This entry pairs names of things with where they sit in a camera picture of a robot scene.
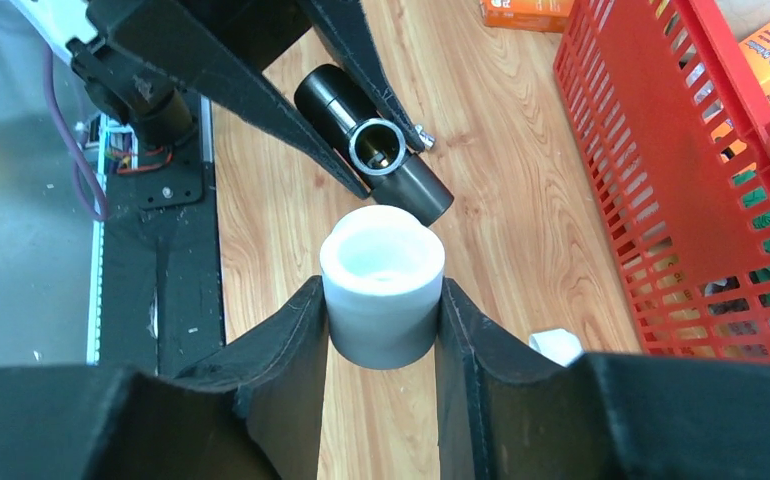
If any white slotted cable duct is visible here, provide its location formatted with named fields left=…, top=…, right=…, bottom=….
left=86, top=114, right=109, bottom=365

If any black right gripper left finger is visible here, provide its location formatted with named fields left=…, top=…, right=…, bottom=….
left=0, top=276, right=328, bottom=479

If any red plastic shopping basket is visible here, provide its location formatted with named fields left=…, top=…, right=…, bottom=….
left=554, top=1, right=770, bottom=363

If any white plastic elbow fitting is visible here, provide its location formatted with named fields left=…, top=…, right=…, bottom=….
left=528, top=328, right=584, bottom=367

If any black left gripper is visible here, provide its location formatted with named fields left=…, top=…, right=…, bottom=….
left=87, top=0, right=425, bottom=199

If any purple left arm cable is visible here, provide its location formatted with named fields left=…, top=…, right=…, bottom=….
left=40, top=46, right=109, bottom=223

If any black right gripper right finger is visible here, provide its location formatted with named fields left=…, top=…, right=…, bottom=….
left=435, top=279, right=770, bottom=479

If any white plastic pipe fitting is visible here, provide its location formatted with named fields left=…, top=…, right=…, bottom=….
left=319, top=205, right=446, bottom=370

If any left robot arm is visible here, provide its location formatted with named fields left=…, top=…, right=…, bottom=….
left=68, top=1, right=424, bottom=198

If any orange razor box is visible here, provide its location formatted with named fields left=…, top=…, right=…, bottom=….
left=479, top=0, right=574, bottom=33

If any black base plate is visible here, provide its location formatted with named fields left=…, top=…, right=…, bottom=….
left=87, top=93, right=226, bottom=376

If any brass yellow faucet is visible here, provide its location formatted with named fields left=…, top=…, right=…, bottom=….
left=414, top=124, right=436, bottom=150

